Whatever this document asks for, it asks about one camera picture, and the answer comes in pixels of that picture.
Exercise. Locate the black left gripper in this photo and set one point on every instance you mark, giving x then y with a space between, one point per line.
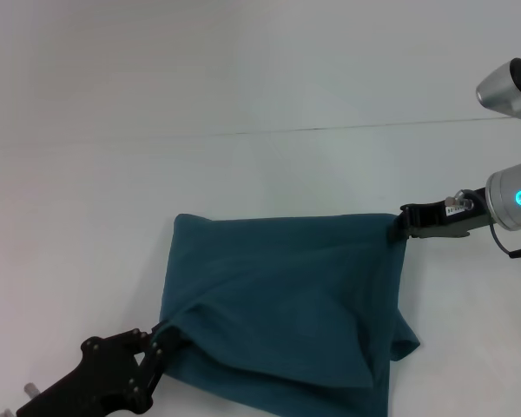
104 373

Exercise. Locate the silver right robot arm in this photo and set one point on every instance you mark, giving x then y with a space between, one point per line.
516 195

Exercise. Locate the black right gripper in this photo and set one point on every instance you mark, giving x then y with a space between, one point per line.
451 217

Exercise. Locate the teal blue t-shirt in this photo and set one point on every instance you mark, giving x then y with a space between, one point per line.
286 304

